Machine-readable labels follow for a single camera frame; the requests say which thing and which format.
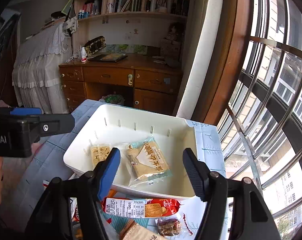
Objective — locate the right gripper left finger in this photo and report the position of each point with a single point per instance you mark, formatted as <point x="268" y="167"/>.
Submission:
<point x="107" y="173"/>

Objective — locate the window metal grille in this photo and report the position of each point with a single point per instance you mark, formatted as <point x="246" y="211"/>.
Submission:
<point x="261" y="127"/>

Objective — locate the white red bottle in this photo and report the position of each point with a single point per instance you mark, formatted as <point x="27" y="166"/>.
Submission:
<point x="83" y="55"/>

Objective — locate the clear pack peanut cookies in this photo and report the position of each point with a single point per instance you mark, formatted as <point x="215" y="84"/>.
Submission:
<point x="99" y="152"/>

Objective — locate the small nut pack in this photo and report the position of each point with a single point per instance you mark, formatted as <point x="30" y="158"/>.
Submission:
<point x="169" y="226"/>

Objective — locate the dark book on desk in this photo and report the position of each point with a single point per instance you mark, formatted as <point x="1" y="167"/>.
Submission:
<point x="113" y="57"/>

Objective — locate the clear bag soda crackers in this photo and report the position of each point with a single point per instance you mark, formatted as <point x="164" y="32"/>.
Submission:
<point x="144" y="161"/>

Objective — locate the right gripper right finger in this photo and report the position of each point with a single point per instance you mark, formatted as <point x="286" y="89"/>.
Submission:
<point x="197" y="172"/>

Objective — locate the light blue patterned tablecloth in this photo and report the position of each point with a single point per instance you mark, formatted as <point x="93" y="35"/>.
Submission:
<point x="32" y="185"/>

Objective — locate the red biscuit roll pack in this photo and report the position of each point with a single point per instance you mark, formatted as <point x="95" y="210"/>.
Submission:
<point x="141" y="208"/>

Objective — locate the white plastic storage bin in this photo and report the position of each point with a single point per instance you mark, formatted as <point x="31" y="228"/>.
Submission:
<point x="114" y="125"/>

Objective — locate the beige soda cracker pack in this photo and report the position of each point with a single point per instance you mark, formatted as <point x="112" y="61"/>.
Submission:
<point x="134" y="231"/>

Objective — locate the wooden desk with drawers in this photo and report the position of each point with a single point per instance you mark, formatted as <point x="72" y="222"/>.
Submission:
<point x="140" y="80"/>

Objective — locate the green white plastic bag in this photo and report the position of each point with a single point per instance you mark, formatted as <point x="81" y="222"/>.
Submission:
<point x="113" y="99"/>

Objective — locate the wooden bookshelf with books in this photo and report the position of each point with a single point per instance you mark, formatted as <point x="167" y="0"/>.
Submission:
<point x="134" y="26"/>

